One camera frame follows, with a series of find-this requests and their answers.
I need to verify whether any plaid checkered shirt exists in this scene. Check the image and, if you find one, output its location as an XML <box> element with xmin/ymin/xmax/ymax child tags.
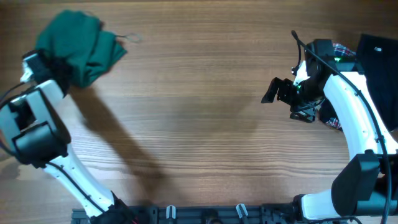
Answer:
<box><xmin>320</xmin><ymin>43</ymin><xmax>356</xmax><ymax>131</ymax></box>

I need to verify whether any black aluminium mounting rail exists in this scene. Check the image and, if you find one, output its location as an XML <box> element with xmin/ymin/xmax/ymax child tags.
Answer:
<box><xmin>70</xmin><ymin>202</ymin><xmax>305</xmax><ymax>224</ymax></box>

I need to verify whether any dark navy garment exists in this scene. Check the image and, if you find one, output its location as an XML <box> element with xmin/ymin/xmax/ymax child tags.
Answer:
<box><xmin>356</xmin><ymin>34</ymin><xmax>397</xmax><ymax>131</ymax></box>

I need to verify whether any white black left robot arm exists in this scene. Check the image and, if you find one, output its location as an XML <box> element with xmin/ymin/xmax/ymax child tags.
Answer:
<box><xmin>1</xmin><ymin>50</ymin><xmax>134</xmax><ymax>223</ymax></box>

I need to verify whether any green cloth bag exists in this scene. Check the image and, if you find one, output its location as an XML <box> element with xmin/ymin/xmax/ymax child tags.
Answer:
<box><xmin>35</xmin><ymin>10</ymin><xmax>142</xmax><ymax>88</ymax></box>

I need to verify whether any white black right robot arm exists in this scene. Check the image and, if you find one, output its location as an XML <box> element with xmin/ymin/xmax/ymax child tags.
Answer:
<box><xmin>262</xmin><ymin>39</ymin><xmax>397</xmax><ymax>223</ymax></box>

